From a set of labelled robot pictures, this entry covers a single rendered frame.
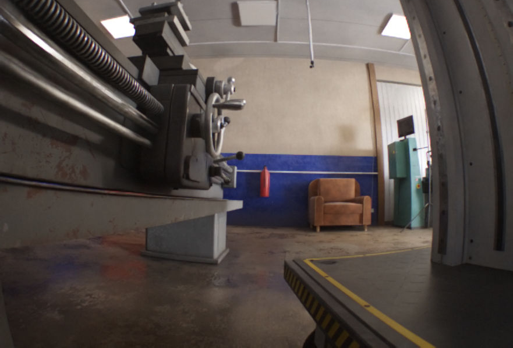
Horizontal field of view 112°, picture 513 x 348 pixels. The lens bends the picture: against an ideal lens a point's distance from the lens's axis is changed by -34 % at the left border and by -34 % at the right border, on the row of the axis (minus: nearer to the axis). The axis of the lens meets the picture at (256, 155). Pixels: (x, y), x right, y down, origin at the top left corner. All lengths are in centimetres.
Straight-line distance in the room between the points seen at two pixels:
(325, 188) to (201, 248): 298
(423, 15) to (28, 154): 91
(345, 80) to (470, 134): 507
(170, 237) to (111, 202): 159
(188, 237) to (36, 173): 154
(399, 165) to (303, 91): 235
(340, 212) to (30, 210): 406
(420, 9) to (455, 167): 41
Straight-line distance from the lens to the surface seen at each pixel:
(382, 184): 524
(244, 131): 500
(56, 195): 33
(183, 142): 74
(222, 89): 95
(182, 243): 196
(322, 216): 409
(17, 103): 50
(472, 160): 63
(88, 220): 38
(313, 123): 510
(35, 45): 42
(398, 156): 458
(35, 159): 53
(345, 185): 457
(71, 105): 47
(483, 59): 64
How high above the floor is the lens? 46
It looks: 10 degrees up
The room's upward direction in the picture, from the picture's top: 2 degrees clockwise
